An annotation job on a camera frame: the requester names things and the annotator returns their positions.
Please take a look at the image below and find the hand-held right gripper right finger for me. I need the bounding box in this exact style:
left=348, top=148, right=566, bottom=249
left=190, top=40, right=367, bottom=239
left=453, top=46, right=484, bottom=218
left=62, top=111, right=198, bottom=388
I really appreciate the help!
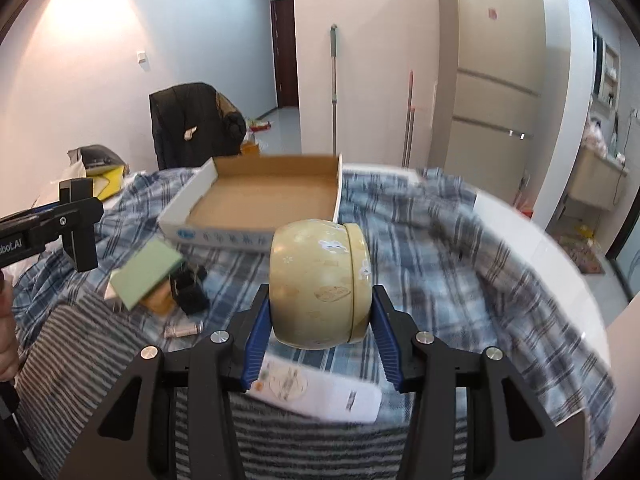
left=369, top=284, right=586, bottom=480

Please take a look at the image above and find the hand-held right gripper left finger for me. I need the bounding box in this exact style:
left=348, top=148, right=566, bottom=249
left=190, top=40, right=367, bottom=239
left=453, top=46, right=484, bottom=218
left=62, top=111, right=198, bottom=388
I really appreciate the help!
left=57, top=284, right=273, bottom=480

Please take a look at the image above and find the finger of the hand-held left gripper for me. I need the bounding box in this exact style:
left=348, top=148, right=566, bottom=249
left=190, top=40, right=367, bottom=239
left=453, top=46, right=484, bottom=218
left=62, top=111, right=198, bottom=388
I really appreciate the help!
left=30, top=177, right=104, bottom=273

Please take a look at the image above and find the pale green box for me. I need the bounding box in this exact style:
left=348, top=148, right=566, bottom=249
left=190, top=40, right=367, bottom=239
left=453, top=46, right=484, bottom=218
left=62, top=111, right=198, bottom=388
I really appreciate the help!
left=109, top=239, right=184, bottom=312

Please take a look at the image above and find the white remote control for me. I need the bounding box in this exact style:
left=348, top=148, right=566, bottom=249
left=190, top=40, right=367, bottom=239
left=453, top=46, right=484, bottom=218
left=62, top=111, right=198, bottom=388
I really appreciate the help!
left=249, top=345, right=383, bottom=425

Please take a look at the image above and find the small black box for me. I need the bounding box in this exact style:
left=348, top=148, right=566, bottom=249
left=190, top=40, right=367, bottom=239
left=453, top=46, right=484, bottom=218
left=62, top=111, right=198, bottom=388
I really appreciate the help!
left=171, top=264, right=211, bottom=317

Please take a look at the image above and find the round yellow tin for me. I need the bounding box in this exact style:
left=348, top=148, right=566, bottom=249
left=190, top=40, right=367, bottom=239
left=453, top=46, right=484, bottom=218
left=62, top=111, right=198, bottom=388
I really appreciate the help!
left=270, top=218, right=375, bottom=350

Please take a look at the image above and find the orange soap box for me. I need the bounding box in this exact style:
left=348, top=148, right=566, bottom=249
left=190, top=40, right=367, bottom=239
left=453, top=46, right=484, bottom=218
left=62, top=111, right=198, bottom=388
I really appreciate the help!
left=140, top=282, right=177, bottom=317

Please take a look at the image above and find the shallow cardboard box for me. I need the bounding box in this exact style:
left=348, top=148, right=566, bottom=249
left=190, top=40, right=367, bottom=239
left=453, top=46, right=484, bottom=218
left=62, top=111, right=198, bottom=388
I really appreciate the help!
left=158, top=154, right=344, bottom=252

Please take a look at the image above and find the person's left hand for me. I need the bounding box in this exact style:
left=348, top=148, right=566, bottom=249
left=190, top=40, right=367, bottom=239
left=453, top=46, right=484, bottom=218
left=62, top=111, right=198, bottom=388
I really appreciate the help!
left=0, top=280, right=21, bottom=383

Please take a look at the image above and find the white plastic bag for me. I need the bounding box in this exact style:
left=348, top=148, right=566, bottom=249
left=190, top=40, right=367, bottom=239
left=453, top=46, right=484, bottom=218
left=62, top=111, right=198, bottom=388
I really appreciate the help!
left=30, top=157, right=88, bottom=211

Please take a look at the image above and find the yellow folder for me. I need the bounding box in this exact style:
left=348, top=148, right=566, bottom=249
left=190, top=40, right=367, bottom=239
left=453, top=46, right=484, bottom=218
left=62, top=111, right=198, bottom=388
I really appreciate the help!
left=87, top=166, right=126, bottom=200

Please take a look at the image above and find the small silver tube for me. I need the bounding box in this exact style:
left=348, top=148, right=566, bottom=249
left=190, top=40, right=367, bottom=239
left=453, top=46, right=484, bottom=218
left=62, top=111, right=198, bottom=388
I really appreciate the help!
left=164, top=322, right=202, bottom=339

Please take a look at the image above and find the grey bag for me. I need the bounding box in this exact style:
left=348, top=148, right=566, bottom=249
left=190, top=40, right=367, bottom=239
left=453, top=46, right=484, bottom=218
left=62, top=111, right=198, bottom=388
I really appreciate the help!
left=67, top=145, right=126, bottom=176

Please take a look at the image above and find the blue plaid blanket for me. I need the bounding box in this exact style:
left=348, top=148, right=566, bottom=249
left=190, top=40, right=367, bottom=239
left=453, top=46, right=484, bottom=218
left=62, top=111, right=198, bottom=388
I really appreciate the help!
left=12, top=165, right=616, bottom=441

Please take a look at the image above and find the grey striped cloth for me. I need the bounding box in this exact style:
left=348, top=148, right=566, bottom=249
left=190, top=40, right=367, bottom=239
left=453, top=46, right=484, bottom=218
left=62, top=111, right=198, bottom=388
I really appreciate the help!
left=15, top=290, right=423, bottom=480

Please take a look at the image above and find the black jacket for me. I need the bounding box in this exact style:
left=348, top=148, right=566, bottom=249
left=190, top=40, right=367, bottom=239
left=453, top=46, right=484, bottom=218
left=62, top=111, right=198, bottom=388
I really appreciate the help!
left=149, top=81, right=248, bottom=171

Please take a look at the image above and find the patterned floor mat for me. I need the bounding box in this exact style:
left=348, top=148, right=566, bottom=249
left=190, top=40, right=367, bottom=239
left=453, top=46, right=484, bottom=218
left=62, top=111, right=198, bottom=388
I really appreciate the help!
left=555, top=232, right=606, bottom=273

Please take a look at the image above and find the beige counter cabinet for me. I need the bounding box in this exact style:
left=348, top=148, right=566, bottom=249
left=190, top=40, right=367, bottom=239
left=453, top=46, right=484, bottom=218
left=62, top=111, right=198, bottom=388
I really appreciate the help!
left=567, top=145, right=630, bottom=211

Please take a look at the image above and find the dark brown door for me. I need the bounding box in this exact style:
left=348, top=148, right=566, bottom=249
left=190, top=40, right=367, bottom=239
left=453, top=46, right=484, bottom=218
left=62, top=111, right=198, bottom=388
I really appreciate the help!
left=270, top=0, right=300, bottom=110

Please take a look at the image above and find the beige refrigerator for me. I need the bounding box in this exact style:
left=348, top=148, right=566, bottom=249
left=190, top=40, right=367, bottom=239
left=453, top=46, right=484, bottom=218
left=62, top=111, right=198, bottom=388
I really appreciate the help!
left=436, top=0, right=547, bottom=206

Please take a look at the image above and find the pink bag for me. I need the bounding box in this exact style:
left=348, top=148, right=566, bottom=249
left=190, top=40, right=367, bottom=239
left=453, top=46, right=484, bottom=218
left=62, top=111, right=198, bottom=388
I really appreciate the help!
left=582, top=117, right=608, bottom=158

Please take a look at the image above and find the wall niche shelf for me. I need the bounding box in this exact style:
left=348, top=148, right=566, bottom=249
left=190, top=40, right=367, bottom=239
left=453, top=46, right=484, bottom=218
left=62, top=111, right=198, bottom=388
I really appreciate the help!
left=592, top=35, right=621, bottom=106

